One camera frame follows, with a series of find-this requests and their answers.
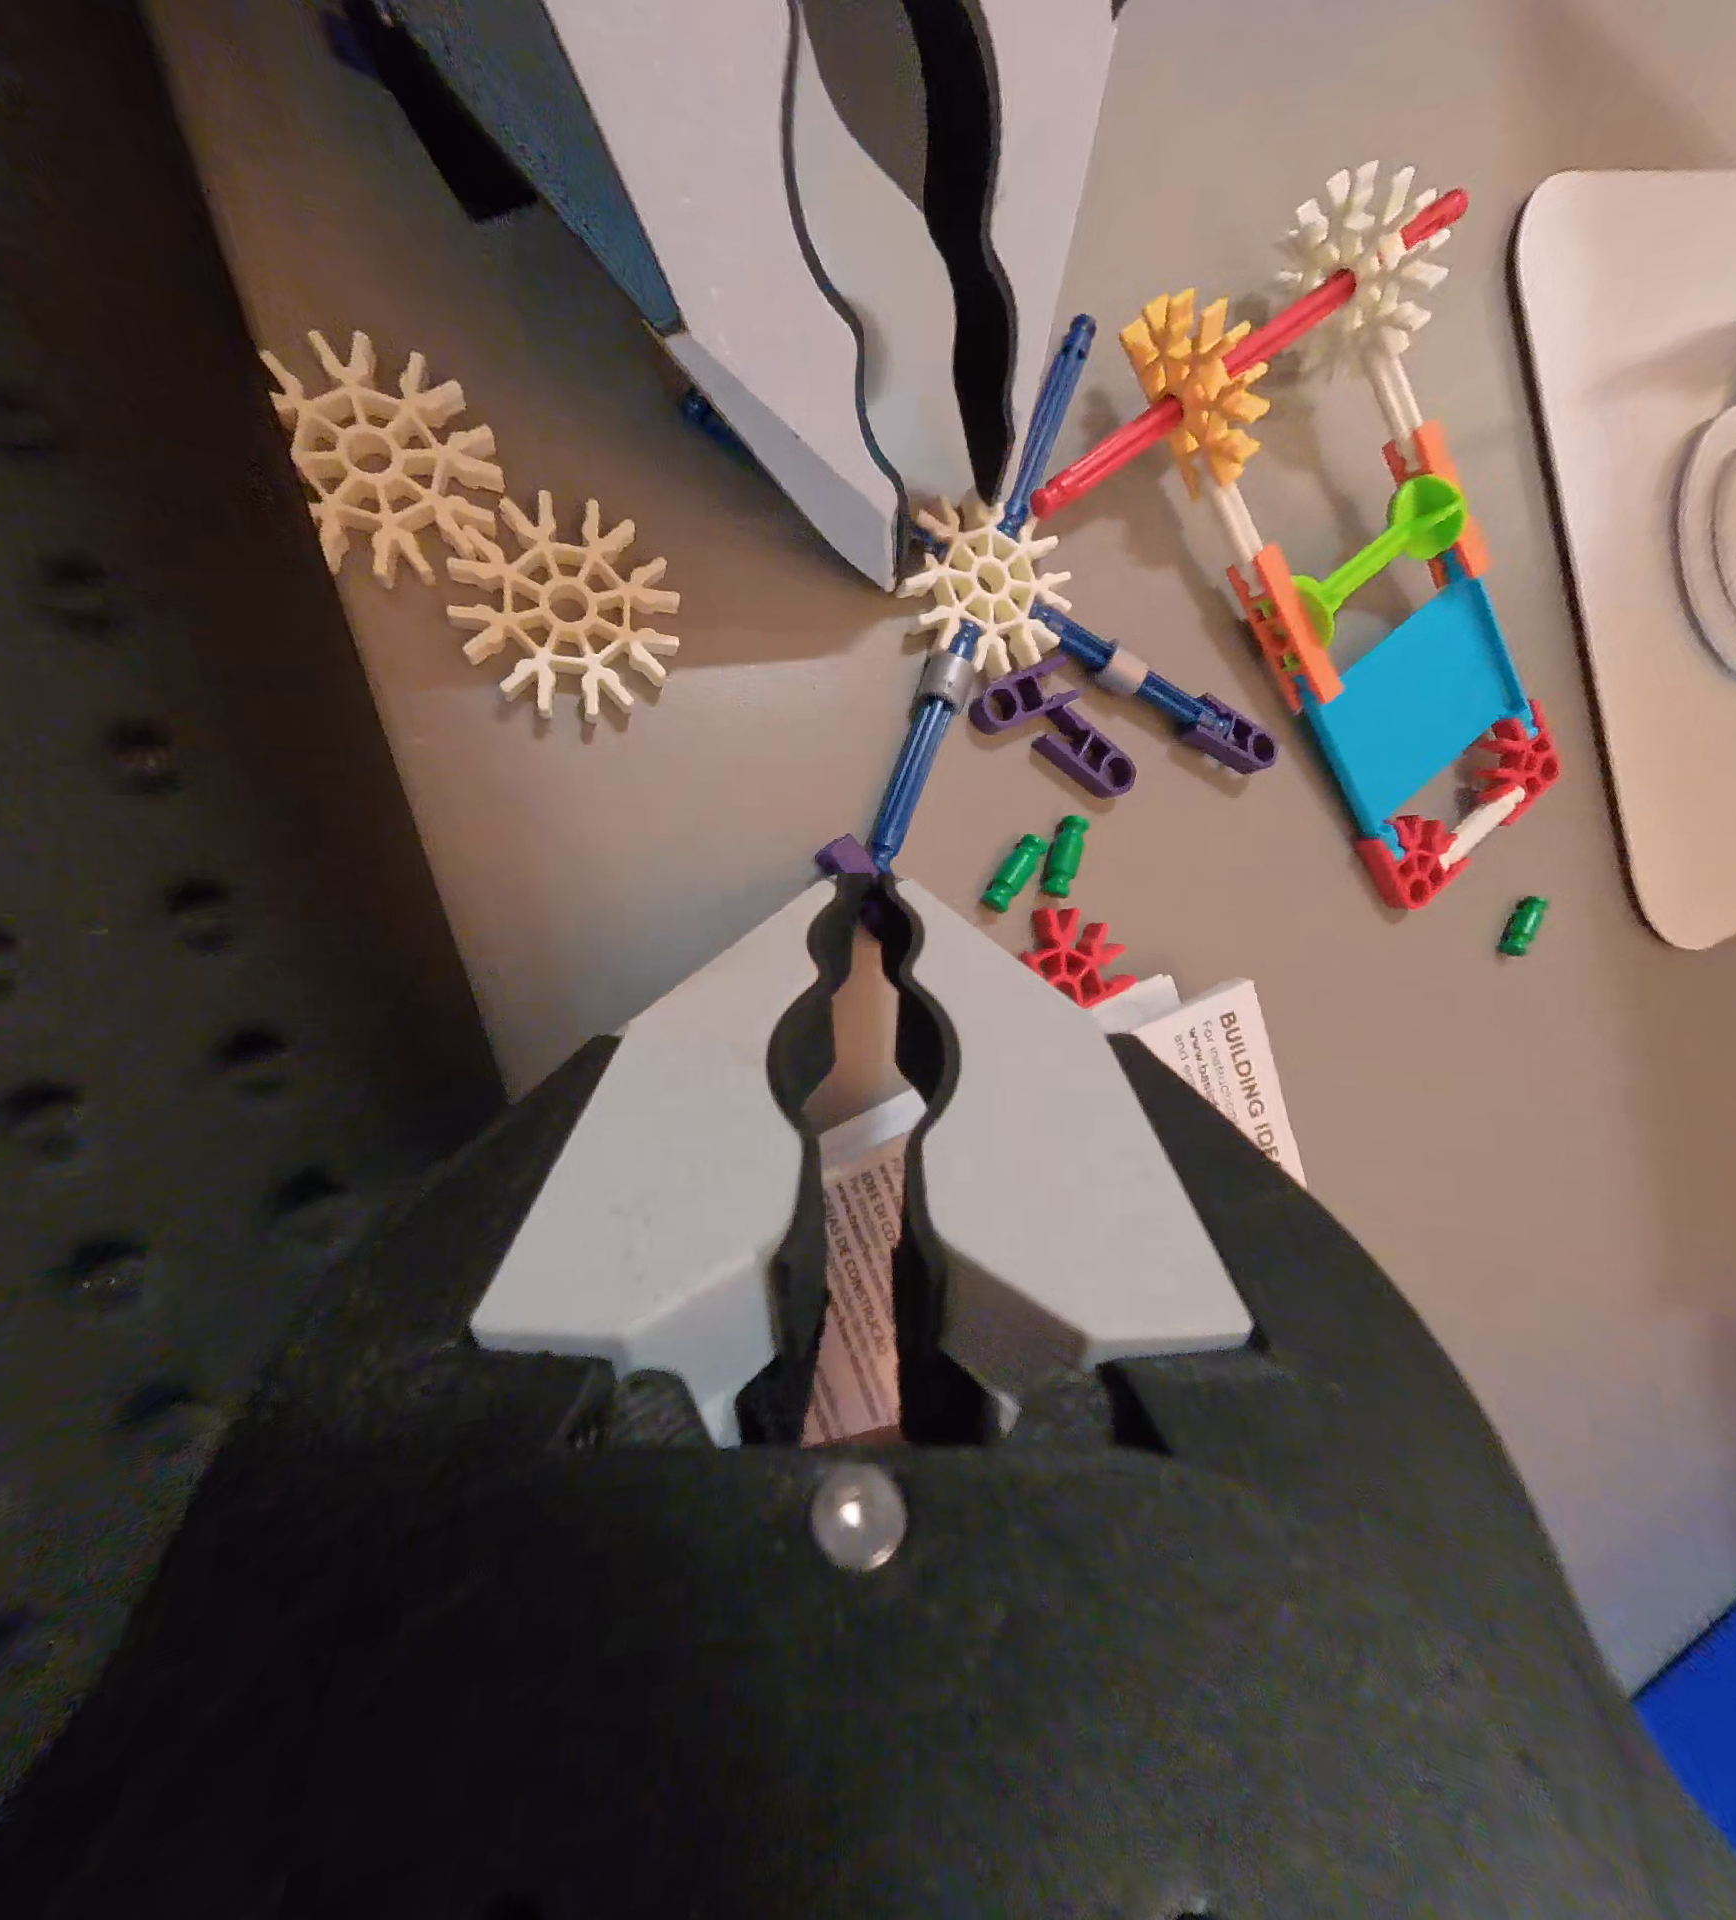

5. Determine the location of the colourful toy car frame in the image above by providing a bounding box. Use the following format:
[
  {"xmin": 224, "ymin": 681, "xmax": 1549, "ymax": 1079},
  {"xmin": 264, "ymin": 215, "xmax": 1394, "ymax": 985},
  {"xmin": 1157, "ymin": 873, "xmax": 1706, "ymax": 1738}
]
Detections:
[{"xmin": 1031, "ymin": 161, "xmax": 1565, "ymax": 912}]

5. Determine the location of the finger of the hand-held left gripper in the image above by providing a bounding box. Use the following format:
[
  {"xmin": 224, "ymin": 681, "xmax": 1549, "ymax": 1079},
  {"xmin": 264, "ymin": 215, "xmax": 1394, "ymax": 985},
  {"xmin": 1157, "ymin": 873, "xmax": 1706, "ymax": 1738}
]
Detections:
[
  {"xmin": 539, "ymin": 0, "xmax": 911, "ymax": 589},
  {"xmin": 791, "ymin": 0, "xmax": 1122, "ymax": 516}
]

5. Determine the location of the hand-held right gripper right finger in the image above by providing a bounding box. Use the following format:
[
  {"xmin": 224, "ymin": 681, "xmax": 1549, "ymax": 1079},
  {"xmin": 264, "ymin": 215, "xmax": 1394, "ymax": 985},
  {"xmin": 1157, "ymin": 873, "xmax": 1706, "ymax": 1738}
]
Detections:
[{"xmin": 864, "ymin": 878, "xmax": 1258, "ymax": 1446}]

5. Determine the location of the black perforated board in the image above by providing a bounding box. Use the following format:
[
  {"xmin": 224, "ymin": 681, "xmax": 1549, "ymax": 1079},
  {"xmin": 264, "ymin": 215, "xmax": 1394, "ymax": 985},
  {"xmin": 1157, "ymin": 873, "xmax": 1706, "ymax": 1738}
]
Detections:
[{"xmin": 0, "ymin": 0, "xmax": 622, "ymax": 1920}]

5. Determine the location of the red fan connector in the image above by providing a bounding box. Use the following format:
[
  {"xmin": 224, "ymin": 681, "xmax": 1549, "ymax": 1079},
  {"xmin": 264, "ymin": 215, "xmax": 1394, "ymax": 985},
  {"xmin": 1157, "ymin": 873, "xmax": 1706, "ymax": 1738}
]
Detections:
[{"xmin": 1019, "ymin": 901, "xmax": 1140, "ymax": 1008}]

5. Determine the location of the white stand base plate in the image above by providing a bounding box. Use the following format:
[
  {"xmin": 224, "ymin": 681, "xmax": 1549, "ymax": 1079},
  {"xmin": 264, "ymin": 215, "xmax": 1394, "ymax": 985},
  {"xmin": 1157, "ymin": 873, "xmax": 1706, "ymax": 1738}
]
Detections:
[{"xmin": 1508, "ymin": 164, "xmax": 1736, "ymax": 954}]

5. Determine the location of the large white snowflake connector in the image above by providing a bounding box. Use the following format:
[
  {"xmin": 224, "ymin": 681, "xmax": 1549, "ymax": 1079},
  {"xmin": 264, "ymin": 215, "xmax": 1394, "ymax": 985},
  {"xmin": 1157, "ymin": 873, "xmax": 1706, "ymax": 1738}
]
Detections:
[
  {"xmin": 443, "ymin": 490, "xmax": 687, "ymax": 728},
  {"xmin": 258, "ymin": 328, "xmax": 507, "ymax": 587}
]

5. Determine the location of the small white snowflake connector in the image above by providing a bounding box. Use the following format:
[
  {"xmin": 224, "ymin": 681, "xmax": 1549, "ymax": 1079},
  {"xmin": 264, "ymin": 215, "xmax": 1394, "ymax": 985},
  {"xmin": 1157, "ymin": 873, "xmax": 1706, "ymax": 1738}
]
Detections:
[{"xmin": 892, "ymin": 493, "xmax": 1076, "ymax": 678}]

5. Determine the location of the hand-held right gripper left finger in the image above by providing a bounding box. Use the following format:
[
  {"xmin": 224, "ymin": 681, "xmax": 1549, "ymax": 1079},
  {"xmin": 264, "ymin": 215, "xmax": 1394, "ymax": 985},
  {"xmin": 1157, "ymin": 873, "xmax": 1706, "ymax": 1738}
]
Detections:
[{"xmin": 467, "ymin": 878, "xmax": 857, "ymax": 1446}]

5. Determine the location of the illustrated instruction booklet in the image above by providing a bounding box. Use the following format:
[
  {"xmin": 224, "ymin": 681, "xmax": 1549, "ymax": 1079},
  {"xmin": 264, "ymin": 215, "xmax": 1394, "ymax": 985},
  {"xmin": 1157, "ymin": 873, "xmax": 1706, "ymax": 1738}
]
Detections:
[{"xmin": 801, "ymin": 978, "xmax": 1312, "ymax": 1449}]

